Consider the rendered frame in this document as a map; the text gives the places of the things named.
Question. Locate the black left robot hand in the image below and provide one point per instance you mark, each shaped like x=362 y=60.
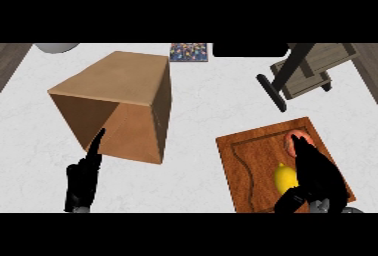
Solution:
x=82 y=181

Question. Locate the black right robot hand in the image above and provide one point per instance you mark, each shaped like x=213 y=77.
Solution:
x=318 y=173

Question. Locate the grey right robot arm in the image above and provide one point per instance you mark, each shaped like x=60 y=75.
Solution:
x=320 y=206

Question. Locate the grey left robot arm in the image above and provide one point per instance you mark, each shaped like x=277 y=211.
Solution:
x=80 y=209

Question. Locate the yellow lemon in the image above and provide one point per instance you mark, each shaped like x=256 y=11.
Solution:
x=286 y=178

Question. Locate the brown wooden cutting board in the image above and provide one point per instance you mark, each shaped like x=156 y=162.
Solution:
x=256 y=166

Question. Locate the orange round fruit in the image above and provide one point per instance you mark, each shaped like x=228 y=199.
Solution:
x=291 y=143

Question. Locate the brown cardboard box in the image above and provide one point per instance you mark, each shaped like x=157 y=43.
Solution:
x=120 y=105

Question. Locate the pale grey round bowl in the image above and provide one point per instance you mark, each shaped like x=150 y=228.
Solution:
x=57 y=47

